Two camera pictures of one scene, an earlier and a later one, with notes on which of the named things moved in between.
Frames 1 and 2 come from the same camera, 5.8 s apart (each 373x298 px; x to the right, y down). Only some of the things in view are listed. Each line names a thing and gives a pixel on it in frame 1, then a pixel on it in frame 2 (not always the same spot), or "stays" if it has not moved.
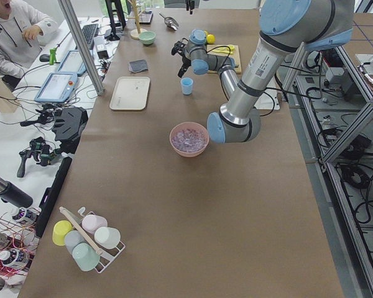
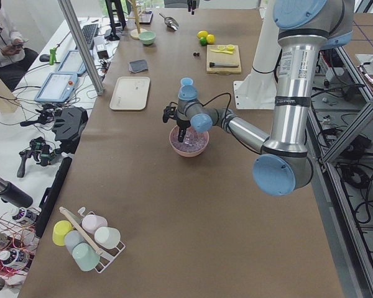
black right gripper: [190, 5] stays
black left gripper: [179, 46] -> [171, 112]
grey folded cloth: [138, 66] stays
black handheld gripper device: [38, 150] stays
